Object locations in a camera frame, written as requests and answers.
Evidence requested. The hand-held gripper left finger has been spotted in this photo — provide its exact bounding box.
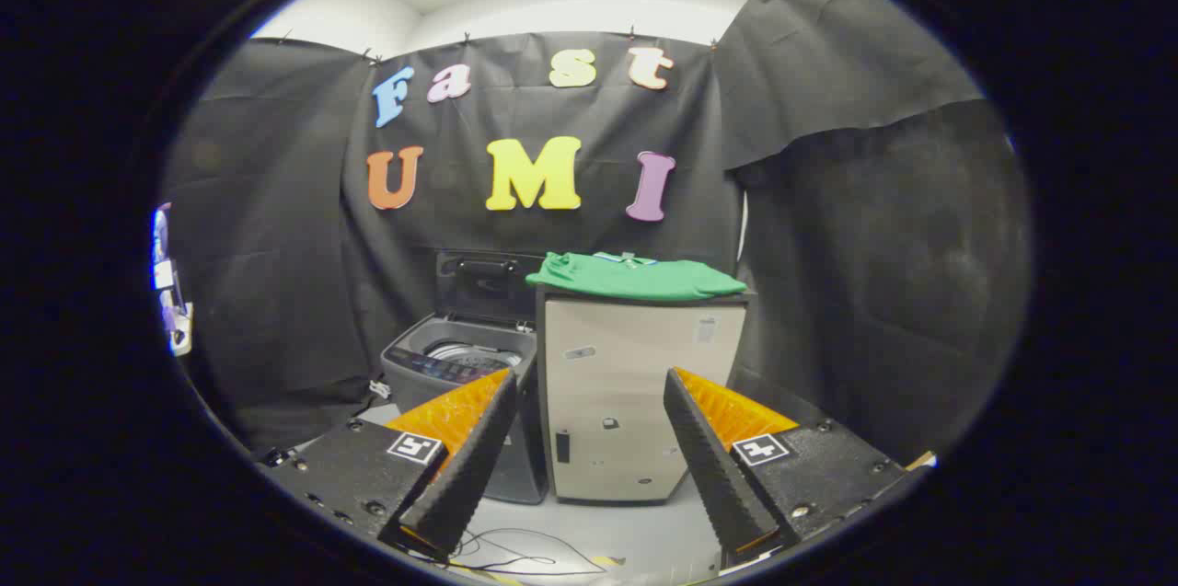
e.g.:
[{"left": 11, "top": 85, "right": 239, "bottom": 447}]
[{"left": 260, "top": 368, "right": 519, "bottom": 565}]

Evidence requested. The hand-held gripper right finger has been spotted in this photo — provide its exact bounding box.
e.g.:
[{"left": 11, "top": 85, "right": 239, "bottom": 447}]
[{"left": 663, "top": 367, "right": 908, "bottom": 569}]

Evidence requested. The grey washing machine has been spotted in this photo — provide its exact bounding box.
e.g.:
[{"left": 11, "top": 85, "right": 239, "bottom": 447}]
[{"left": 380, "top": 313, "right": 550, "bottom": 506}]

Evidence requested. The green polo shirt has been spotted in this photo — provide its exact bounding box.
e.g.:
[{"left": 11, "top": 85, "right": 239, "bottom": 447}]
[{"left": 525, "top": 251, "right": 749, "bottom": 303}]

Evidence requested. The black backdrop cloth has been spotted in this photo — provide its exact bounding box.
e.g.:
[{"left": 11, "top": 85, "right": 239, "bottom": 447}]
[{"left": 161, "top": 0, "right": 1034, "bottom": 469}]

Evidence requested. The thin black cable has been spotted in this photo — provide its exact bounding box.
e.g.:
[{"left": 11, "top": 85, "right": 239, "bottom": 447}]
[{"left": 449, "top": 526, "right": 610, "bottom": 578}]

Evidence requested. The beige cabinet with dark frame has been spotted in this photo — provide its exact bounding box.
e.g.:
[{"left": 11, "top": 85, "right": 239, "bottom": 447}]
[{"left": 536, "top": 284, "right": 757, "bottom": 506}]

